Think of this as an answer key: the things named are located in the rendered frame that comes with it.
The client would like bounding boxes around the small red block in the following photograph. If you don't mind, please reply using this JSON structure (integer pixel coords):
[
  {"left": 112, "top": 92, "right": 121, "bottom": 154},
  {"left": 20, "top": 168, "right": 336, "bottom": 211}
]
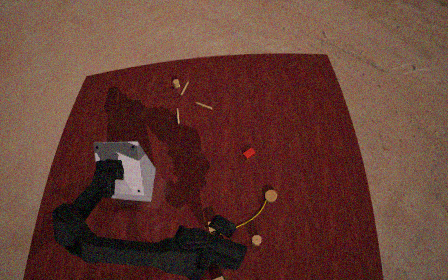
[{"left": 243, "top": 148, "right": 256, "bottom": 159}]

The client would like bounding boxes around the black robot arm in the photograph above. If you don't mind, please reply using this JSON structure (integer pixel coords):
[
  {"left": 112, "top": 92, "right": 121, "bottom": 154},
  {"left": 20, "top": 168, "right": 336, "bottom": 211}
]
[{"left": 52, "top": 159, "right": 247, "bottom": 276}]

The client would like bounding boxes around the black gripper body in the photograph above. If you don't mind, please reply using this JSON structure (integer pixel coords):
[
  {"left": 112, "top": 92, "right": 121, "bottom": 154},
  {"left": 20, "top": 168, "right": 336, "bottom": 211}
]
[{"left": 183, "top": 215, "right": 236, "bottom": 280}]

